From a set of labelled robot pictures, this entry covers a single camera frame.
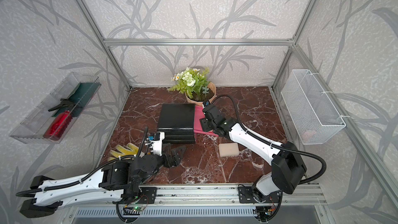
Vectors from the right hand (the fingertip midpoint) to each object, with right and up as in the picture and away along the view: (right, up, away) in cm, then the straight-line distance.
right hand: (206, 118), depth 84 cm
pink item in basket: (+48, -6, -12) cm, 50 cm away
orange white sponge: (+14, -18, +5) cm, 24 cm away
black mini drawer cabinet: (-15, -1, -3) cm, 16 cm away
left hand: (-11, -12, -16) cm, 23 cm away
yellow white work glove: (-42, -19, +4) cm, 46 cm away
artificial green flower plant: (-7, +21, -1) cm, 22 cm away
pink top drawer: (-4, +2, +5) cm, 7 cm away
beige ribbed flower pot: (+1, +15, +15) cm, 21 cm away
